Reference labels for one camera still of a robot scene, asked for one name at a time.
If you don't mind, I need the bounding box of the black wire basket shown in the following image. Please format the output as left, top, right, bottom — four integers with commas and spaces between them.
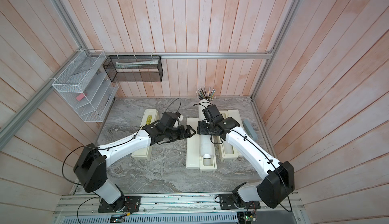
103, 55, 164, 83

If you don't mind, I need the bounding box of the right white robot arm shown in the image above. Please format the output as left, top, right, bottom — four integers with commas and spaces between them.
198, 105, 295, 209

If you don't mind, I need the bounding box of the pink eraser block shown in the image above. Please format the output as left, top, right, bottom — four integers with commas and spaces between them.
76, 93, 86, 101

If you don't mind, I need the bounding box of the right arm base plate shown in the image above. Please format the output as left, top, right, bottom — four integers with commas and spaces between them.
214, 193, 261, 210

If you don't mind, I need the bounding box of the thick plastic wrap roll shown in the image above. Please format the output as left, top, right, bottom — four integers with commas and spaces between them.
198, 100, 214, 166

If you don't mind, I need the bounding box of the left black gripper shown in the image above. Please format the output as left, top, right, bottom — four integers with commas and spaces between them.
165, 125, 197, 141

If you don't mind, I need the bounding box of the cream dispenser lid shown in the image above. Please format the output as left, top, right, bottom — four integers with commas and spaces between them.
228, 109, 243, 127
186, 118, 200, 169

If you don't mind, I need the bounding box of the bundle of pencils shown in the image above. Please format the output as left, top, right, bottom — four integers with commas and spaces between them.
197, 86, 216, 102

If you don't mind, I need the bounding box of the white wire shelf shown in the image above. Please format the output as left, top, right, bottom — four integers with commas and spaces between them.
53, 49, 119, 123

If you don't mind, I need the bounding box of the blue stapler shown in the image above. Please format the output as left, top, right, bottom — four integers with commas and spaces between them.
242, 119, 258, 141

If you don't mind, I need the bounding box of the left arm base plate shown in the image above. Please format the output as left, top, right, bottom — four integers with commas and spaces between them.
98, 196, 141, 213

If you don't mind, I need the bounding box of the aluminium front rail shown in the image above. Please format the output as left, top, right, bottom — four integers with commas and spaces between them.
53, 190, 305, 217

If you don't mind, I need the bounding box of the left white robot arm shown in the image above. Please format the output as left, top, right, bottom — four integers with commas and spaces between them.
74, 112, 196, 208

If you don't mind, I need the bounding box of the cream dispenser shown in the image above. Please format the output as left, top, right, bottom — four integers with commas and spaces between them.
131, 108, 159, 160
199, 135, 217, 173

